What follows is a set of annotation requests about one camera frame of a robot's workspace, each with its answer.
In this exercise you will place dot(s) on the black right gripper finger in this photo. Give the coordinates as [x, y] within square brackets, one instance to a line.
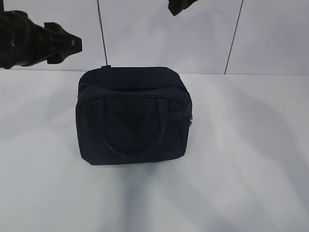
[177, 6]

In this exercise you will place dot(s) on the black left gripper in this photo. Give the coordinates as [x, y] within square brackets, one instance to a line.
[22, 42]

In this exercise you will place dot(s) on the navy blue lunch bag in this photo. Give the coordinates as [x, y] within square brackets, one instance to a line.
[127, 115]

